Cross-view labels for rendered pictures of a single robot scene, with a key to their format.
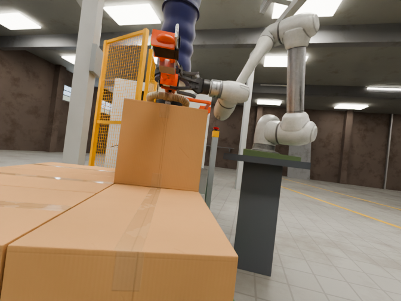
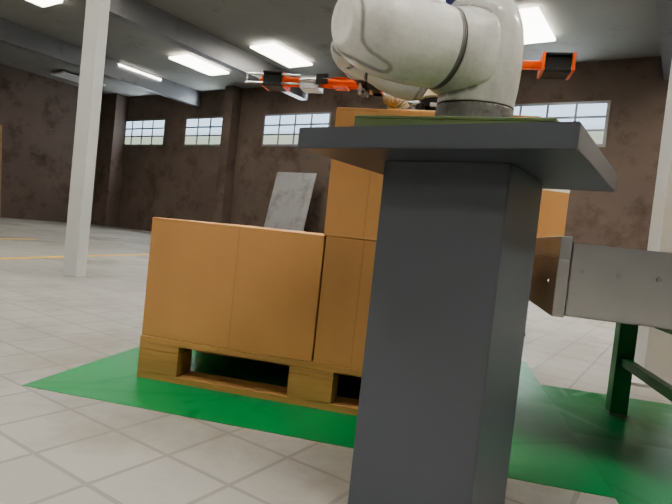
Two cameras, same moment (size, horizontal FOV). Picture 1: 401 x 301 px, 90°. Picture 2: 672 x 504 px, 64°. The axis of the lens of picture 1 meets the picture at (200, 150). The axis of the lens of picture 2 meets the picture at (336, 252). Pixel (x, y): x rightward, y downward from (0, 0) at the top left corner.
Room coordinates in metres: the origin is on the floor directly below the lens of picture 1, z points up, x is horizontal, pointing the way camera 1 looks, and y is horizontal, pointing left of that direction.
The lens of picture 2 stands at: (1.56, -1.57, 0.56)
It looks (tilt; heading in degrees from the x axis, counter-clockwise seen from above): 2 degrees down; 110
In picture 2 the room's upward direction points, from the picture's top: 6 degrees clockwise
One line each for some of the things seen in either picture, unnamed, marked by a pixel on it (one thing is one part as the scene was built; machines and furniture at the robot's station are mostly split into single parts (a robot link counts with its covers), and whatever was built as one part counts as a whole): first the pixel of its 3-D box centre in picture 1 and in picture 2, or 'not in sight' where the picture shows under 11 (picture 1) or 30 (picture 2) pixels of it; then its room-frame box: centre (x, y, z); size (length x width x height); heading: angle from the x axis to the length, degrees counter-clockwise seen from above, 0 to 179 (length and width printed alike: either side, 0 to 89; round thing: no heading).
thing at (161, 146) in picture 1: (166, 146); (431, 185); (1.24, 0.21, 0.74); 0.60 x 0.40 x 0.40; 6
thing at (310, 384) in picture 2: not in sight; (341, 353); (0.91, 0.48, 0.07); 1.20 x 1.00 x 0.14; 8
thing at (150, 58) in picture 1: (147, 127); not in sight; (3.31, 0.93, 1.05); 1.17 x 0.10 x 2.10; 8
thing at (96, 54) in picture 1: (96, 61); not in sight; (2.23, 1.28, 1.62); 0.20 x 0.05 x 0.30; 8
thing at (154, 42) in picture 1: (164, 45); (276, 82); (0.66, 0.16, 1.07); 0.08 x 0.07 x 0.05; 7
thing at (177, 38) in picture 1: (179, 56); (286, 78); (0.72, 0.11, 1.07); 0.31 x 0.03 x 0.05; 7
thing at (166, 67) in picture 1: (167, 64); (312, 84); (0.79, 0.17, 1.06); 0.07 x 0.07 x 0.04; 7
